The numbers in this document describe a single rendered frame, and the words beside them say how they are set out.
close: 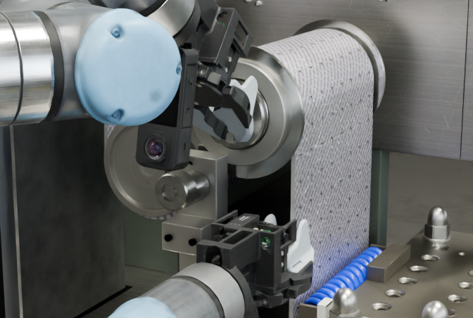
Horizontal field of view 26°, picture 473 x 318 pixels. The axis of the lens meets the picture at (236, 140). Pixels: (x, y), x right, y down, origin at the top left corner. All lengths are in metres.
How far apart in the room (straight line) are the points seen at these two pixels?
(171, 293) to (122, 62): 0.29
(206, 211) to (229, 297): 0.20
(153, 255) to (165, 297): 0.75
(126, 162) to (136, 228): 0.44
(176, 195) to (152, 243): 0.56
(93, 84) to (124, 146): 0.54
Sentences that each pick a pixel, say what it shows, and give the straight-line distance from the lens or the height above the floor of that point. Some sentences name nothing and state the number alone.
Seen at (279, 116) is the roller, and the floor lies 1.25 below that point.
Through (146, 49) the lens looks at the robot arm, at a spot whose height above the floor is 1.38.
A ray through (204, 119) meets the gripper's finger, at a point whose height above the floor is 1.26.
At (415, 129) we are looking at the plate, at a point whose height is 1.17.
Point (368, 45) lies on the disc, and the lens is 1.30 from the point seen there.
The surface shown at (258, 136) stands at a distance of 1.08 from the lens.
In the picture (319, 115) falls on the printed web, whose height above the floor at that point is 1.24.
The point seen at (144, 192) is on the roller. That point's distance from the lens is 1.20.
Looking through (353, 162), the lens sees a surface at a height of 1.16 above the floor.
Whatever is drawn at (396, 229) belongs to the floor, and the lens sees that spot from 4.71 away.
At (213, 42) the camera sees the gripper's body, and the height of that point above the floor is 1.34.
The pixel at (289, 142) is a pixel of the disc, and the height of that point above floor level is 1.22.
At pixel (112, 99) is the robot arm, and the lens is 0.66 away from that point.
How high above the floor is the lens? 1.48
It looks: 14 degrees down
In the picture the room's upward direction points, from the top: straight up
